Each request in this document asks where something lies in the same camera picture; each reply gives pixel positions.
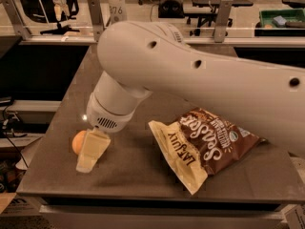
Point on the left metal bracket post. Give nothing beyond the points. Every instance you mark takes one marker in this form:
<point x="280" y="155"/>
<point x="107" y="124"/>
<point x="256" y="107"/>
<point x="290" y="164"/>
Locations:
<point x="16" y="19"/>

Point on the white numbered pillar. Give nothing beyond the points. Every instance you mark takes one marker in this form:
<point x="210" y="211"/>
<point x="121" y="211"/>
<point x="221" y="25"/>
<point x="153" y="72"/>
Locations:
<point x="118" y="10"/>

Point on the middle metal bracket post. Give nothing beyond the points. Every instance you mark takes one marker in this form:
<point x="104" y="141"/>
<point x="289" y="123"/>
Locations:
<point x="97" y="20"/>

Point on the brown Late July chip bag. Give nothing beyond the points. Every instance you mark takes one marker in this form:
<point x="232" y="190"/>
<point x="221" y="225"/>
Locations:
<point x="200" y="144"/>

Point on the right metal bracket post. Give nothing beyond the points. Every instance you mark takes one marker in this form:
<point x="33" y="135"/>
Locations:
<point x="221" y="22"/>

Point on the metal bracket post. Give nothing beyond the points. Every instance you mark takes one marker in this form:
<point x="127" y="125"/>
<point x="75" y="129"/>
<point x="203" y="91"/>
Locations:
<point x="221" y="22"/>
<point x="97" y="20"/>
<point x="16" y="19"/>

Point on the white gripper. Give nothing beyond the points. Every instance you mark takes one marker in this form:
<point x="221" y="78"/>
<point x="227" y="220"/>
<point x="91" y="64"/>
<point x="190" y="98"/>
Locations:
<point x="106" y="115"/>

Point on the cardboard box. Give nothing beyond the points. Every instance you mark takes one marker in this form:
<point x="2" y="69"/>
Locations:
<point x="12" y="205"/>

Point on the green plastic bin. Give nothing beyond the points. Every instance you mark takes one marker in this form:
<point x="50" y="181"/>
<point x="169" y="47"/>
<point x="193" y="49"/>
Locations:
<point x="289" y="22"/>

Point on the orange fruit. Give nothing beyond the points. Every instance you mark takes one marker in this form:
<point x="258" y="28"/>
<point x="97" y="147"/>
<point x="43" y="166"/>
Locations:
<point x="77" y="142"/>

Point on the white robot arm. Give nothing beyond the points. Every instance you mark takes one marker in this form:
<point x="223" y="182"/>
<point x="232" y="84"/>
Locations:
<point x="140" y="58"/>

